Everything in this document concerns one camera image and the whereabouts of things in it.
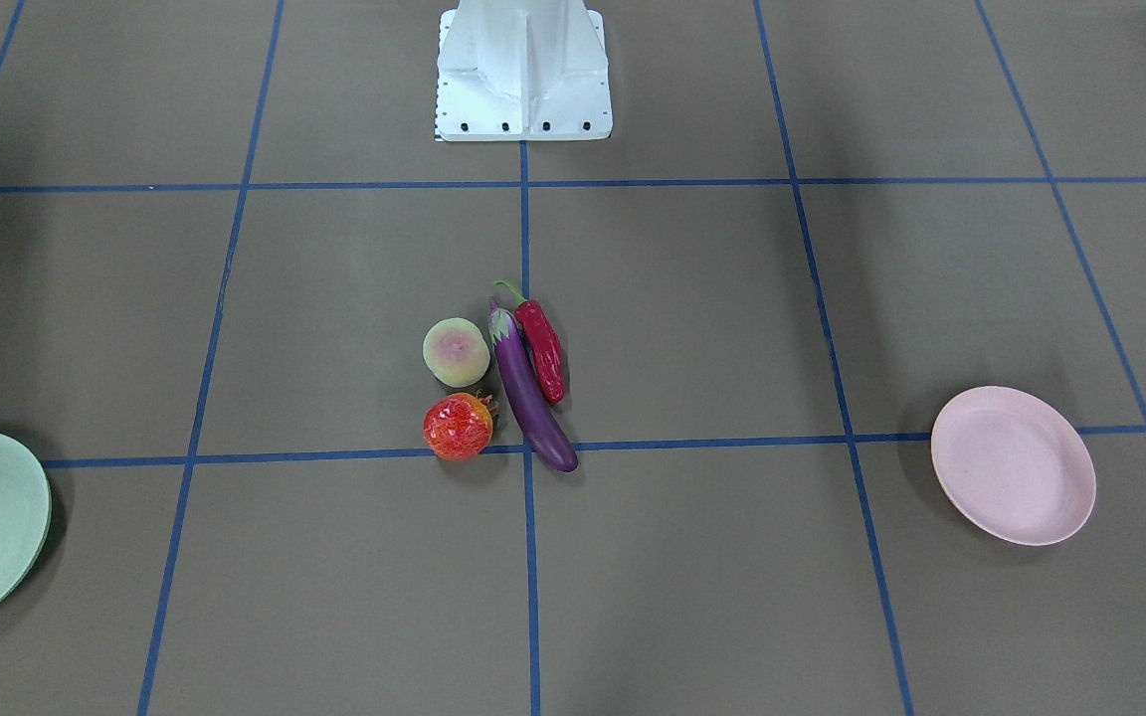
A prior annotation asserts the red chili pepper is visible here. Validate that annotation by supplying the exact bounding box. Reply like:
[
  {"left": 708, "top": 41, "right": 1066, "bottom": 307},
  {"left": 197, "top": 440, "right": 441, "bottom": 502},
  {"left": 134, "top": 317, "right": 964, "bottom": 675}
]
[{"left": 494, "top": 280, "right": 567, "bottom": 406}]

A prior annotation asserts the purple eggplant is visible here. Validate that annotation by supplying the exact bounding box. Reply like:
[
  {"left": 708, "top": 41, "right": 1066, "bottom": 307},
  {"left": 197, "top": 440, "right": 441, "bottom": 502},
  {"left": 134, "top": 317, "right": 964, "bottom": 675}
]
[{"left": 489, "top": 297, "right": 579, "bottom": 474}]

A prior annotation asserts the green pink peach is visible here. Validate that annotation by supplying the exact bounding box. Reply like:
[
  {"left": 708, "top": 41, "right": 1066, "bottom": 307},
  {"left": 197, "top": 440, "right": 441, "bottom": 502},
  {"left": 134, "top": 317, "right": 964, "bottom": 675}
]
[{"left": 422, "top": 317, "right": 490, "bottom": 387}]

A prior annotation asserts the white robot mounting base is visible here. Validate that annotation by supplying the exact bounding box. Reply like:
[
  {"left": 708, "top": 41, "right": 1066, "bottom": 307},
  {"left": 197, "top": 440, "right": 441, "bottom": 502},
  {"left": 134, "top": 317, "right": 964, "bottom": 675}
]
[{"left": 434, "top": 1, "right": 614, "bottom": 142}]

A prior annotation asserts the pink plate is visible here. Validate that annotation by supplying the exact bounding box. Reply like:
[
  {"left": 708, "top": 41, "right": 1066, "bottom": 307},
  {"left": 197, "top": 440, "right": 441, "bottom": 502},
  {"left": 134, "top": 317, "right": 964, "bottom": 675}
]
[{"left": 929, "top": 386, "right": 1097, "bottom": 546}]

